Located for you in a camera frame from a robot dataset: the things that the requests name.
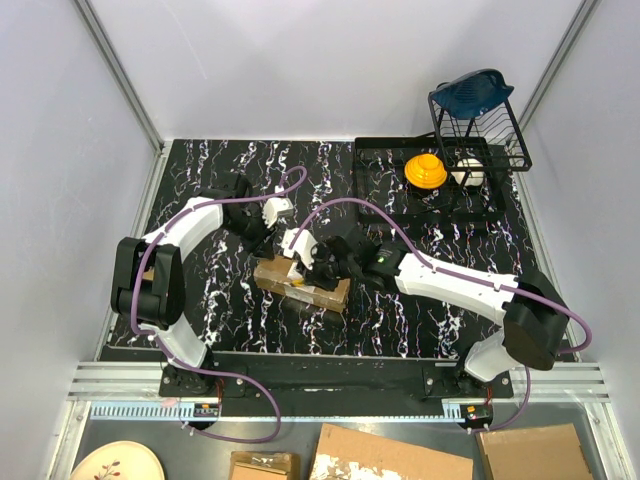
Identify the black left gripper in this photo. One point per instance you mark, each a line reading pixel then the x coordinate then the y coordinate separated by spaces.
pixel 262 246

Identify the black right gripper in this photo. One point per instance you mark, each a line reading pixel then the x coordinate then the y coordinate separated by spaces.
pixel 314 276

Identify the brown cardboard express box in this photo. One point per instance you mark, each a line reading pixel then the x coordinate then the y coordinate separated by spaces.
pixel 279 276

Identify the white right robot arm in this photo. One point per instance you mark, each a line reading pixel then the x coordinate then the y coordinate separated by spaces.
pixel 528 311

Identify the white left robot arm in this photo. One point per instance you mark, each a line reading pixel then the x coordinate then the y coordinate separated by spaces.
pixel 148 282

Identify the small cardboard box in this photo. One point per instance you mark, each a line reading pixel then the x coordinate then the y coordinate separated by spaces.
pixel 264 465

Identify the cardboard box at corner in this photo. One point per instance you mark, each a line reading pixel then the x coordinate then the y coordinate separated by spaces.
pixel 551 452

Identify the black drain tray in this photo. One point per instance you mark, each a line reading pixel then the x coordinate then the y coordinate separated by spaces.
pixel 378 178

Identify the yellow plastic cup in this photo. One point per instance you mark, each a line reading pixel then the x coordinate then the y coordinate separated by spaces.
pixel 425 171

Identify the white small cup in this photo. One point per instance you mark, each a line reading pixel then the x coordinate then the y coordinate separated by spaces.
pixel 469 173

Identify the blue bowl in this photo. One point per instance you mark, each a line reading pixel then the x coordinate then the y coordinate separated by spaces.
pixel 475 94

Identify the flat cardboard sheet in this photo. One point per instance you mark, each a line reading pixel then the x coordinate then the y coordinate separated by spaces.
pixel 343 453

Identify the patterned ceramic plate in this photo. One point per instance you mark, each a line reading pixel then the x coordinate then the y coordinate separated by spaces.
pixel 120 460

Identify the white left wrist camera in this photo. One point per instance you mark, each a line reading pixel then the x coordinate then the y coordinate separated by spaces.
pixel 275 209

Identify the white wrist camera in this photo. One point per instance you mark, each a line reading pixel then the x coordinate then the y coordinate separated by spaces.
pixel 299 244
pixel 275 209

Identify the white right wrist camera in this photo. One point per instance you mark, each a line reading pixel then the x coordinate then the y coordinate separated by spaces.
pixel 299 244

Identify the black wire dish rack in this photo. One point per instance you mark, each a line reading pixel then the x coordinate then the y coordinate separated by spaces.
pixel 491 142

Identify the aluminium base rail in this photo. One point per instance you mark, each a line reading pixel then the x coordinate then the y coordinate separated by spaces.
pixel 299 387

